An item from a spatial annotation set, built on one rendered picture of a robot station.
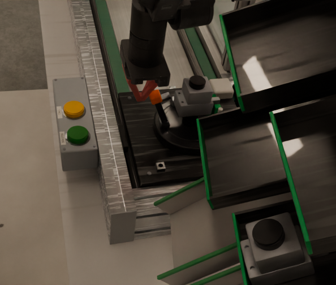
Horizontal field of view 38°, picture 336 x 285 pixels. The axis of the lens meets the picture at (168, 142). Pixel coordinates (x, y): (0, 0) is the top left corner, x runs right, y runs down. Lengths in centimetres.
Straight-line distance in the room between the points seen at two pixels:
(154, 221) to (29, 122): 39
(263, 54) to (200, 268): 32
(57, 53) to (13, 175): 40
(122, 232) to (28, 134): 34
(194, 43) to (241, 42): 69
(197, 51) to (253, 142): 60
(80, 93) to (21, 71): 158
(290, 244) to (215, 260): 22
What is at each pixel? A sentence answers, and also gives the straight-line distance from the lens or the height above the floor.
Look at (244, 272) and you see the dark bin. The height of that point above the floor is 121.
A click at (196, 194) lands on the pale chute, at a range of 76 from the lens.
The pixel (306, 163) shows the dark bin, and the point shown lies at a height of 136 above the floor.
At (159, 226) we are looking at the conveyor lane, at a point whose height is 89.
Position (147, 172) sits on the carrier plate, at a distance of 88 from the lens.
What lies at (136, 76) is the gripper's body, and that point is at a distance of 78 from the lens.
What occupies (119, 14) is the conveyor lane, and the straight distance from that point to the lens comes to 134.
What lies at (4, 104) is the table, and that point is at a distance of 117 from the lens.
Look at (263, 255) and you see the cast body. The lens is 48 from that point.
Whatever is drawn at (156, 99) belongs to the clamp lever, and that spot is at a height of 107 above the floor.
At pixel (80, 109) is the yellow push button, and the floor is 97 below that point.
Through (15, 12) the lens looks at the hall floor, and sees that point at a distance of 302.
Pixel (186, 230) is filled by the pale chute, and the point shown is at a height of 101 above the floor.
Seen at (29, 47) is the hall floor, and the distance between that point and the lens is 274.
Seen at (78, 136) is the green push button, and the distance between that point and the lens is 93.
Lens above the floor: 166
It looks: 48 degrees down
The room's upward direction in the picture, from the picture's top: 9 degrees clockwise
